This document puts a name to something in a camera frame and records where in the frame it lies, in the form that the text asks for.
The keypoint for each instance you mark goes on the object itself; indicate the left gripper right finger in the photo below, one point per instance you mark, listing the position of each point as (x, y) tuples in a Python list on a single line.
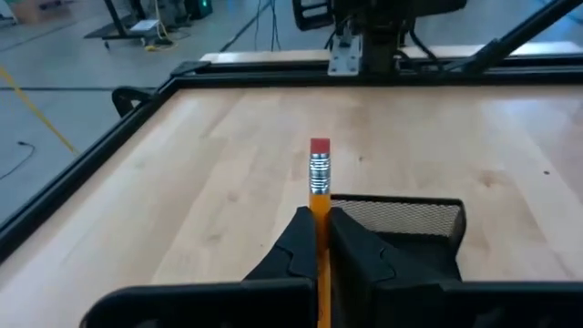
[(355, 269)]

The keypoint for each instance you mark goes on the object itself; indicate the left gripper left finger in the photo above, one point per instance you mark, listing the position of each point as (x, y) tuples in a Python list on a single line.
[(296, 255)]

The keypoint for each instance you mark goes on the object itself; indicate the yellow pencil red eraser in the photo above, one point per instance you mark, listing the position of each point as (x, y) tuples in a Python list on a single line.
[(320, 200)]

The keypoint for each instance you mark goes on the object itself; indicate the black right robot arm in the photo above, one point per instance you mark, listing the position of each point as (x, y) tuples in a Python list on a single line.
[(378, 50)]

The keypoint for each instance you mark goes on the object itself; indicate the black mesh desk organizer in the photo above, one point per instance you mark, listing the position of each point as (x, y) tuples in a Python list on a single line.
[(401, 216)]

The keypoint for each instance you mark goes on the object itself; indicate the black device green light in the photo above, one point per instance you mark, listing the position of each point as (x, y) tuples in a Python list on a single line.
[(198, 8)]

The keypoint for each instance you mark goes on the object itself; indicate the black diagonal strut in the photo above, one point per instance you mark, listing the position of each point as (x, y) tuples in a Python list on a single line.
[(514, 38)]

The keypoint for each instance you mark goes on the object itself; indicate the black wheeled stand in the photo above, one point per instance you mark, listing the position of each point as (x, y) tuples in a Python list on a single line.
[(116, 25)]

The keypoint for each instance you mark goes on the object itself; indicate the cardboard box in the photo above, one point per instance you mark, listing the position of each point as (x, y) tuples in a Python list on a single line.
[(34, 10)]

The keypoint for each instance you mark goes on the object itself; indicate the silver metal bracket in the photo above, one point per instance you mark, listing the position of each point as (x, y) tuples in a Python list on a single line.
[(344, 61)]

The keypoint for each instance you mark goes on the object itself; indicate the black frame corner bracket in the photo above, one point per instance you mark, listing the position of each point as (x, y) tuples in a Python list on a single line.
[(127, 98)]

